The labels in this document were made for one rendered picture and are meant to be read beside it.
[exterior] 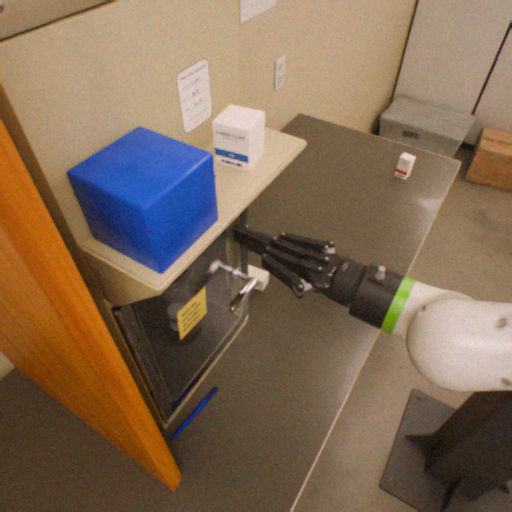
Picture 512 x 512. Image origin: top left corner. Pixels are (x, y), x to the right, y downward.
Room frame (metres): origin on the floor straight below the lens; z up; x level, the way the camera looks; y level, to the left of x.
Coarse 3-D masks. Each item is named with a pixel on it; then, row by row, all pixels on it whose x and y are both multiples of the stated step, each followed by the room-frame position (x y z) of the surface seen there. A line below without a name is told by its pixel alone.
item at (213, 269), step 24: (240, 216) 0.54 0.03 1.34; (216, 240) 0.48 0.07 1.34; (192, 264) 0.42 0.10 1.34; (216, 264) 0.47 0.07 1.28; (240, 264) 0.53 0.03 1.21; (168, 288) 0.37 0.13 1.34; (192, 288) 0.41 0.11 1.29; (216, 288) 0.46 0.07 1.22; (240, 288) 0.53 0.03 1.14; (144, 312) 0.33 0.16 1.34; (168, 312) 0.36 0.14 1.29; (216, 312) 0.46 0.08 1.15; (240, 312) 0.53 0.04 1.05; (144, 336) 0.32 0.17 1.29; (168, 336) 0.35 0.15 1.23; (192, 336) 0.39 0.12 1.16; (216, 336) 0.45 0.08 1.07; (168, 360) 0.34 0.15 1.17; (192, 360) 0.38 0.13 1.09; (168, 384) 0.33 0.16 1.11; (192, 384) 0.37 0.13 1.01
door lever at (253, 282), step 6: (234, 276) 0.51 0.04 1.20; (240, 276) 0.51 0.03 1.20; (246, 276) 0.51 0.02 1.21; (252, 282) 0.49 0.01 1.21; (258, 282) 0.49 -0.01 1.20; (246, 288) 0.47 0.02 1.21; (252, 288) 0.48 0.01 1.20; (240, 294) 0.46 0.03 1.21; (246, 294) 0.46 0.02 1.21; (234, 300) 0.45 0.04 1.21; (240, 300) 0.45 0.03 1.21; (228, 306) 0.43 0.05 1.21; (234, 306) 0.43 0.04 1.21; (234, 312) 0.43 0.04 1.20
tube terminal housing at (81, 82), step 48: (144, 0) 0.44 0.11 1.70; (192, 0) 0.50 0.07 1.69; (0, 48) 0.31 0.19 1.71; (48, 48) 0.34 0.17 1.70; (96, 48) 0.38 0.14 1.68; (144, 48) 0.43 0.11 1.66; (192, 48) 0.49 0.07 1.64; (0, 96) 0.31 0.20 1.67; (48, 96) 0.33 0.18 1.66; (96, 96) 0.37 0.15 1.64; (144, 96) 0.42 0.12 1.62; (48, 144) 0.31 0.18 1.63; (96, 144) 0.35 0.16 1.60; (192, 144) 0.47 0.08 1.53; (48, 192) 0.30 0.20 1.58; (96, 288) 0.30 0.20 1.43; (144, 384) 0.30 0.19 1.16
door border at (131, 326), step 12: (120, 312) 0.30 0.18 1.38; (132, 312) 0.31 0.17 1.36; (132, 324) 0.31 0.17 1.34; (132, 336) 0.30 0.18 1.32; (132, 348) 0.29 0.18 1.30; (144, 348) 0.31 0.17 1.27; (144, 360) 0.30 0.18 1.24; (156, 372) 0.31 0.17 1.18; (156, 384) 0.31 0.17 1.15; (156, 396) 0.30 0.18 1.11; (168, 408) 0.31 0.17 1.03
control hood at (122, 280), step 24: (264, 144) 0.50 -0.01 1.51; (288, 144) 0.50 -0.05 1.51; (216, 168) 0.44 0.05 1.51; (264, 168) 0.44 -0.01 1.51; (216, 192) 0.39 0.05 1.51; (240, 192) 0.39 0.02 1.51; (96, 240) 0.31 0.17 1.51; (96, 264) 0.29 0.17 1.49; (120, 264) 0.27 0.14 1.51; (120, 288) 0.27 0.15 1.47; (144, 288) 0.25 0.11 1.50
